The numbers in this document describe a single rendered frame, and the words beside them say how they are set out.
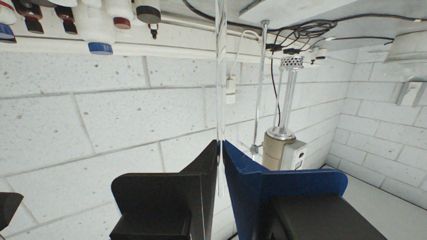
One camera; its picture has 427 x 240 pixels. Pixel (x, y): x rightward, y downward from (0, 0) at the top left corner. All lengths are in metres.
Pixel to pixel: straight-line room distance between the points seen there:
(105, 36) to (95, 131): 0.32
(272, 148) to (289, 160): 0.06
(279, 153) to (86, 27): 0.60
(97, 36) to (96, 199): 0.59
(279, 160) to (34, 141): 0.78
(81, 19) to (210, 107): 0.47
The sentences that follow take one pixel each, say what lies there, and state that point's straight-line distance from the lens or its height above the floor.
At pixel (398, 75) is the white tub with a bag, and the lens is 1.06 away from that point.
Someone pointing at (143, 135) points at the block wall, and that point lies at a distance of 0.57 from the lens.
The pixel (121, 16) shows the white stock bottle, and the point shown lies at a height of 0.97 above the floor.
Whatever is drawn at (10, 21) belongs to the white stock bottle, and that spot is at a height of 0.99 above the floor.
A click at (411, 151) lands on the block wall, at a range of 2.54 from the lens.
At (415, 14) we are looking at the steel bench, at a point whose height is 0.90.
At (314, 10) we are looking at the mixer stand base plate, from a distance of 0.54.
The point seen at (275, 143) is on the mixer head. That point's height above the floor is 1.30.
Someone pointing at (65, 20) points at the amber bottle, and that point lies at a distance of 0.47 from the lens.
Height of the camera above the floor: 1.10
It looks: 18 degrees up
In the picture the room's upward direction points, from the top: 179 degrees clockwise
